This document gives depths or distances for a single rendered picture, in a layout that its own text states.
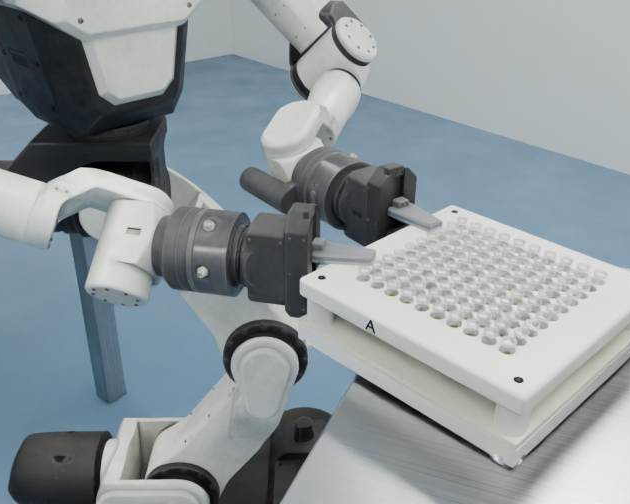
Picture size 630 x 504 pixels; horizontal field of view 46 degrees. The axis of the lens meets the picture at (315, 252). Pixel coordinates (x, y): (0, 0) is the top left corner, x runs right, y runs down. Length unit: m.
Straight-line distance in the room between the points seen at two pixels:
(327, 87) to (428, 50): 3.41
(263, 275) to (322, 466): 0.22
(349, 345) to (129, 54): 0.54
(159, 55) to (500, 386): 0.68
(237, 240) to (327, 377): 1.47
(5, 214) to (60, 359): 1.62
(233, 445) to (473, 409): 0.81
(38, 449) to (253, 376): 0.48
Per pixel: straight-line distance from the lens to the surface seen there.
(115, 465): 1.47
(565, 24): 3.93
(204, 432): 1.37
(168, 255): 0.75
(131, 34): 1.04
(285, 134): 0.95
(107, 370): 2.10
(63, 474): 1.49
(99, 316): 2.01
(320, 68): 1.16
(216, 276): 0.73
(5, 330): 2.57
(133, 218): 0.78
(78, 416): 2.14
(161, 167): 1.16
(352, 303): 0.66
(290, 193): 0.91
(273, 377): 1.23
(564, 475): 0.64
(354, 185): 0.85
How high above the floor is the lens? 1.32
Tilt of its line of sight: 28 degrees down
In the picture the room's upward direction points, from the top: straight up
